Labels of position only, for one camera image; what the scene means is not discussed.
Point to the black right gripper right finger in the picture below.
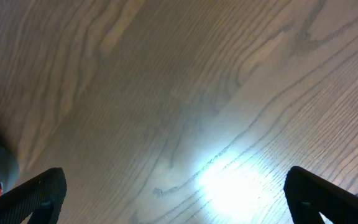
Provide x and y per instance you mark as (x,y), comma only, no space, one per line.
(309,197)

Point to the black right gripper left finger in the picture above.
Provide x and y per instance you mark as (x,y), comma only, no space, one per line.
(40,199)

